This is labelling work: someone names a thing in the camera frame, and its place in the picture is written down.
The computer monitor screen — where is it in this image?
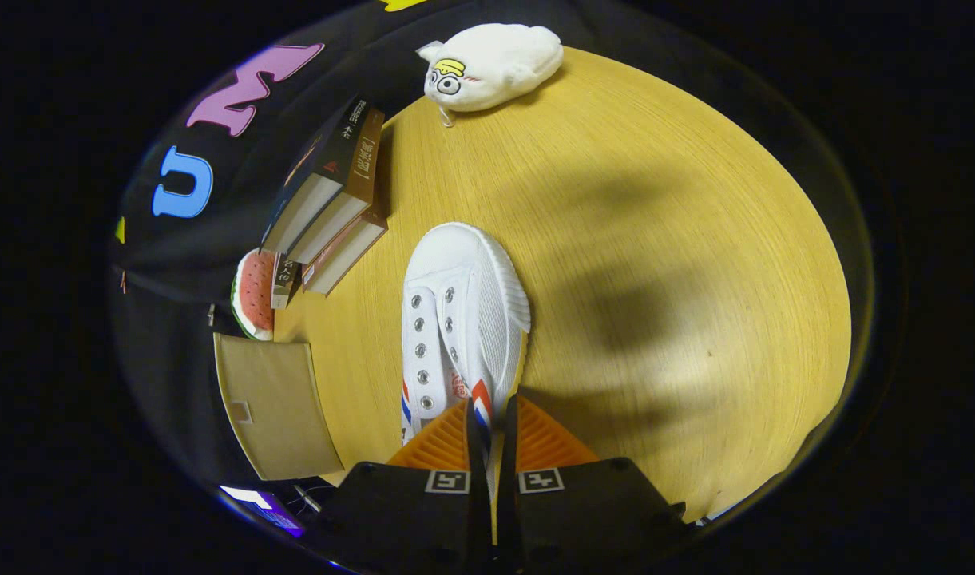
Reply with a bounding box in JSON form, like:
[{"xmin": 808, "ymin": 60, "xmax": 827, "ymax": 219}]
[{"xmin": 218, "ymin": 484, "xmax": 306, "ymax": 537}]

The reddish cover book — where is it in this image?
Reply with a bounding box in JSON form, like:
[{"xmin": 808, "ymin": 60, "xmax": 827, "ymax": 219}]
[{"xmin": 302, "ymin": 209, "xmax": 390, "ymax": 297}]

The black cover book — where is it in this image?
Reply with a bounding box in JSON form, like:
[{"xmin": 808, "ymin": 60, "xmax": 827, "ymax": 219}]
[{"xmin": 260, "ymin": 96, "xmax": 370, "ymax": 255}]

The brown spine book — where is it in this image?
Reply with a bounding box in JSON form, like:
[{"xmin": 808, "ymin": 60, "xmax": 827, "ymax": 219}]
[{"xmin": 286, "ymin": 108, "xmax": 386, "ymax": 266}]

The beige fabric storage box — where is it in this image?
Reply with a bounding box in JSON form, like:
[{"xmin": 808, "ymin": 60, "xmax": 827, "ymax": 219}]
[{"xmin": 213, "ymin": 332, "xmax": 346, "ymax": 482}]

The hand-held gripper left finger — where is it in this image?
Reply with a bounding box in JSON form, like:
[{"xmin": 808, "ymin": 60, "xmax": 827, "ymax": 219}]
[{"xmin": 311, "ymin": 398, "xmax": 492, "ymax": 572}]

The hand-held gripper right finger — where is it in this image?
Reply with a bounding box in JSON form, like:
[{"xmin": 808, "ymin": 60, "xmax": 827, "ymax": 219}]
[{"xmin": 497, "ymin": 393, "xmax": 688, "ymax": 572}]

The black backdrop cloth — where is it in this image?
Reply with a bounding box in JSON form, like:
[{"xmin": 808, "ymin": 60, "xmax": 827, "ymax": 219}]
[{"xmin": 108, "ymin": 0, "xmax": 616, "ymax": 512}]

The watermelon slice plush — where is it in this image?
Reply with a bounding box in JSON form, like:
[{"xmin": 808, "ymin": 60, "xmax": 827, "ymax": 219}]
[{"xmin": 231, "ymin": 248, "xmax": 279, "ymax": 342}]

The white canvas shoe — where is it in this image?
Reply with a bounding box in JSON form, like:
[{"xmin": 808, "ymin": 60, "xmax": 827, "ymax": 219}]
[{"xmin": 400, "ymin": 222, "xmax": 532, "ymax": 512}]

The white plush toy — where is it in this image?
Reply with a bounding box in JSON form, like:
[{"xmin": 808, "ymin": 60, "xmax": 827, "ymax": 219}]
[{"xmin": 416, "ymin": 23, "xmax": 565, "ymax": 127}]

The white portrait cover book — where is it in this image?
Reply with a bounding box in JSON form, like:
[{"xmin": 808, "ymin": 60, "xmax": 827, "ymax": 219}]
[{"xmin": 271, "ymin": 252, "xmax": 303, "ymax": 310}]

